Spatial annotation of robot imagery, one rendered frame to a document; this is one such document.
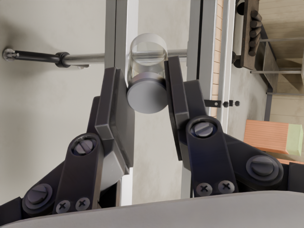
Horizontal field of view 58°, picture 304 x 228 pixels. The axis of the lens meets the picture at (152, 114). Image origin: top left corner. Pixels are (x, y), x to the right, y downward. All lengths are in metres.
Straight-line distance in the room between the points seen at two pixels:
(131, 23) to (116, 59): 0.16
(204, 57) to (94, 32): 1.01
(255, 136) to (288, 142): 0.55
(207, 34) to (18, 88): 0.94
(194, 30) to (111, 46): 0.39
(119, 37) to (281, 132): 4.50
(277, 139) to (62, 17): 4.45
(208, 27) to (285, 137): 4.52
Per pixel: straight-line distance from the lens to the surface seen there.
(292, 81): 7.43
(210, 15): 0.99
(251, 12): 4.14
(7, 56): 1.45
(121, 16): 1.22
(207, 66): 0.96
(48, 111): 1.59
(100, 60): 1.28
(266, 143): 5.41
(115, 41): 1.21
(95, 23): 1.85
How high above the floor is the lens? 1.27
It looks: 32 degrees down
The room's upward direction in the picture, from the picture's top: 96 degrees clockwise
